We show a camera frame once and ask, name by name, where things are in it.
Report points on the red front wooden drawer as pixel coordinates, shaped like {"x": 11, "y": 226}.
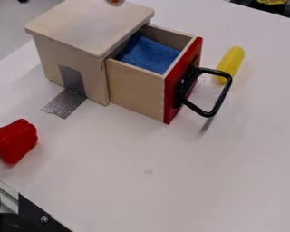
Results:
{"x": 139, "y": 87}

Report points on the blue cloth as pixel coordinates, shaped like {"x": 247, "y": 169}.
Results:
{"x": 149, "y": 54}

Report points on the grey tape strip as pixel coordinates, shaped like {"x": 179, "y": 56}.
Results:
{"x": 66, "y": 96}

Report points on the yellow toy corn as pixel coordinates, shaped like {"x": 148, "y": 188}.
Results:
{"x": 231, "y": 62}

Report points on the wooden cabinet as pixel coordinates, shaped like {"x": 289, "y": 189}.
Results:
{"x": 83, "y": 33}

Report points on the small orange white toy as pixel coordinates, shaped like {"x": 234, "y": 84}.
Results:
{"x": 115, "y": 2}

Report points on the red toy pepper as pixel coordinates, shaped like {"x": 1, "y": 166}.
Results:
{"x": 13, "y": 140}

